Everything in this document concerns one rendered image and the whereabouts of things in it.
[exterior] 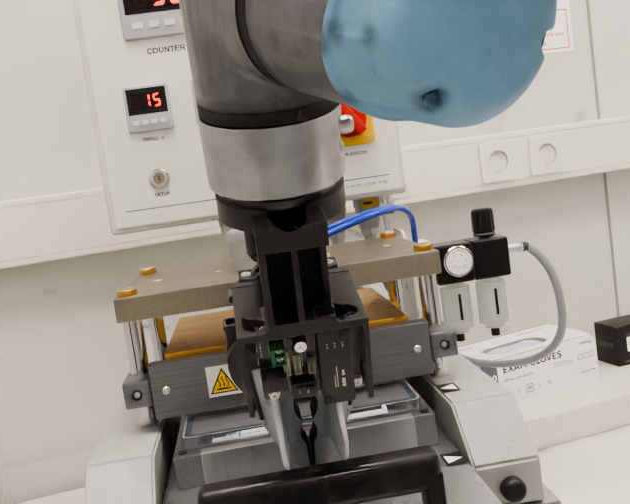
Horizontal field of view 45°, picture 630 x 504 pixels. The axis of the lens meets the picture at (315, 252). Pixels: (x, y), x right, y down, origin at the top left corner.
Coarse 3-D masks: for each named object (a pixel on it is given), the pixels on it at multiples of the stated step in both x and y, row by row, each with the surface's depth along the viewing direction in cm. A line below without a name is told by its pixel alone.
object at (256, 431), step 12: (408, 384) 63; (360, 408) 58; (372, 408) 58; (384, 408) 58; (396, 408) 58; (408, 408) 59; (312, 420) 58; (348, 420) 58; (228, 432) 57; (240, 432) 57; (252, 432) 57; (264, 432) 58; (192, 444) 57; (204, 444) 57; (216, 444) 57
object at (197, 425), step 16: (384, 384) 64; (400, 384) 63; (304, 400) 62; (352, 400) 60; (368, 400) 60; (384, 400) 59; (400, 400) 59; (192, 416) 62; (208, 416) 62; (224, 416) 61; (240, 416) 60; (256, 416) 60; (304, 416) 58; (192, 432) 58; (208, 432) 58
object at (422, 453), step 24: (384, 456) 47; (408, 456) 46; (432, 456) 46; (240, 480) 46; (264, 480) 46; (288, 480) 45; (312, 480) 45; (336, 480) 46; (360, 480) 46; (384, 480) 46; (408, 480) 46; (432, 480) 46
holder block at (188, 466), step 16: (384, 416) 58; (416, 416) 57; (432, 416) 58; (416, 432) 58; (432, 432) 58; (176, 448) 58; (176, 464) 56; (192, 464) 56; (176, 480) 56; (192, 480) 56
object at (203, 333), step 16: (368, 288) 80; (368, 304) 71; (384, 304) 70; (192, 320) 76; (208, 320) 74; (384, 320) 64; (400, 320) 64; (176, 336) 69; (192, 336) 67; (208, 336) 66; (224, 336) 65; (176, 352) 62; (192, 352) 62; (208, 352) 62
